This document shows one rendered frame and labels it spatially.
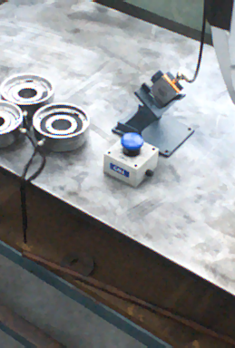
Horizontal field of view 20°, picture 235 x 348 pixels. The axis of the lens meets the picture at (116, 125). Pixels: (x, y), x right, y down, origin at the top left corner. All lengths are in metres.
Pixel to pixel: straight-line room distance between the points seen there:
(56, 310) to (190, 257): 0.97
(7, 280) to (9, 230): 0.63
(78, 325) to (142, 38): 0.84
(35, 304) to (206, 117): 0.90
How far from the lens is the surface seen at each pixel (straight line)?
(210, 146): 1.28
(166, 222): 1.12
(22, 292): 2.04
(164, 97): 1.22
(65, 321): 1.97
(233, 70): 0.40
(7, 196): 1.52
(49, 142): 1.22
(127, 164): 1.15
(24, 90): 1.36
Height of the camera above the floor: 1.61
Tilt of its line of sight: 38 degrees down
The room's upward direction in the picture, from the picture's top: 3 degrees clockwise
